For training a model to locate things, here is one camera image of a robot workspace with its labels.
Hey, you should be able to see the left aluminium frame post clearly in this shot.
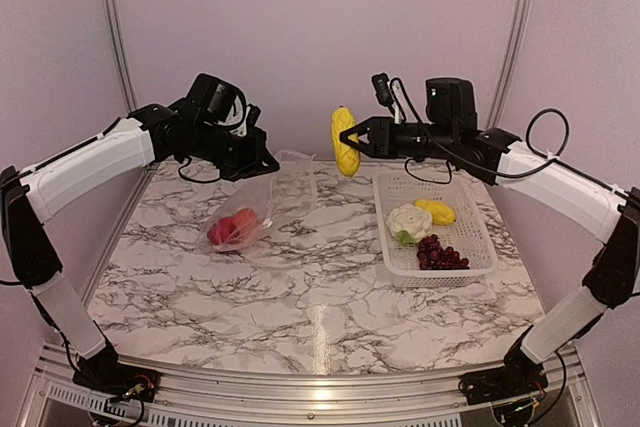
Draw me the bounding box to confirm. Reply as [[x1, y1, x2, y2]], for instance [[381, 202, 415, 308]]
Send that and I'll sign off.
[[102, 0, 137, 112]]

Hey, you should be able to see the front aluminium rail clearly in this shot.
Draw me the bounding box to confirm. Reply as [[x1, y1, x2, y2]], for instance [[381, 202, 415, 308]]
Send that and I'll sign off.
[[14, 356, 604, 427]]

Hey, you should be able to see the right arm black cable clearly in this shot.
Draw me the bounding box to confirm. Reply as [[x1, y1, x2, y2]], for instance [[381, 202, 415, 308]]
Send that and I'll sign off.
[[404, 107, 621, 198]]

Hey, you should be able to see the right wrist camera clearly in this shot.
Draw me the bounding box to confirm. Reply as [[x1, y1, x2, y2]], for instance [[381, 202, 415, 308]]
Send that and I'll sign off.
[[371, 73, 478, 132]]

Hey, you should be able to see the clear zip top bag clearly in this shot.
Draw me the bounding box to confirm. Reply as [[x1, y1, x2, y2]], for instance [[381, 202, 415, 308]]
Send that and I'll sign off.
[[197, 150, 317, 253]]

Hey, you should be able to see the purple grape bunch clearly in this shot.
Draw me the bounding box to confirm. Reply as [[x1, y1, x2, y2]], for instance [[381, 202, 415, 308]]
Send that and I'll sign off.
[[416, 234, 470, 270]]

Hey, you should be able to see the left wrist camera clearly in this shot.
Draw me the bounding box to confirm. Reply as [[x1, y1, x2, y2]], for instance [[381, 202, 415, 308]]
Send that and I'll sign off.
[[185, 73, 261, 138]]

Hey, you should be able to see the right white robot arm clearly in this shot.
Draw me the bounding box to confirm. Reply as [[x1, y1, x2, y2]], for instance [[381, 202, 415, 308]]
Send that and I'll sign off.
[[331, 108, 639, 405]]

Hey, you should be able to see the white cauliflower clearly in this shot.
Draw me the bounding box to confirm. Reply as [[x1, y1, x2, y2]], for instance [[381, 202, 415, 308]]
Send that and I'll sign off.
[[386, 204, 432, 245]]

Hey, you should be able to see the red bell pepper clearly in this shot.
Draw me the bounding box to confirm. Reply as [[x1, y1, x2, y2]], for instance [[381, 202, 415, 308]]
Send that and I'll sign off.
[[206, 216, 240, 246]]

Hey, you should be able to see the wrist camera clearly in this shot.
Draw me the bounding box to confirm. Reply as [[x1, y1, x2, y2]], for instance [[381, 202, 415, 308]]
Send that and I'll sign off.
[[185, 73, 261, 138], [371, 73, 478, 132]]

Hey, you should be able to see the white plastic basket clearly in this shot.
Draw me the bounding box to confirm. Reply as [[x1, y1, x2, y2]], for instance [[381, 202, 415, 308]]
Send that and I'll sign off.
[[373, 171, 498, 288]]

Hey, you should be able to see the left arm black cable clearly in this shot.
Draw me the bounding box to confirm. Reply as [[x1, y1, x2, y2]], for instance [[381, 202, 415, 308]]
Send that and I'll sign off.
[[174, 156, 224, 184]]

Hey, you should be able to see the yellow lemon toy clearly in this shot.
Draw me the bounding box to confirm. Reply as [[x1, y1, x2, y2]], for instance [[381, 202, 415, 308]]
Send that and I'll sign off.
[[414, 199, 456, 226]]

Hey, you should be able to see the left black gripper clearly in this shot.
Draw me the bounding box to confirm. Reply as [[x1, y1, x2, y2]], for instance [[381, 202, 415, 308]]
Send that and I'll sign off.
[[190, 120, 279, 181]]

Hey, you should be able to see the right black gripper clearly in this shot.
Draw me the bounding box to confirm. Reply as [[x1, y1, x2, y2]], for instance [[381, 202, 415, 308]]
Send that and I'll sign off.
[[340, 116, 457, 160]]

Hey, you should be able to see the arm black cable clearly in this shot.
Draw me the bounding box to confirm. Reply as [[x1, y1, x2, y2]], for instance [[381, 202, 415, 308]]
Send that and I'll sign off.
[[404, 107, 621, 198], [174, 156, 224, 184]]

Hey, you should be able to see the right aluminium frame post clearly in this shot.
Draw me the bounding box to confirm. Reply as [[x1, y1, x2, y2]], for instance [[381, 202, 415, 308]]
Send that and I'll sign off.
[[486, 0, 532, 128]]

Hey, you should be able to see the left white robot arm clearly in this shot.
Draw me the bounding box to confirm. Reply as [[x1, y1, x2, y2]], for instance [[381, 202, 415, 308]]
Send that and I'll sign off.
[[1, 100, 279, 394]]

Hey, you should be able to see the orange pumpkin toy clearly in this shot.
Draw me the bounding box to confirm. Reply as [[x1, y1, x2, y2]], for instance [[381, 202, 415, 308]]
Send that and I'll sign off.
[[233, 208, 258, 229]]

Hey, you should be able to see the aluminium frame post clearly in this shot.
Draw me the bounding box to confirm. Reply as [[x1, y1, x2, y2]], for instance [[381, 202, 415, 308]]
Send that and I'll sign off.
[[486, 0, 532, 128], [102, 0, 137, 112]]

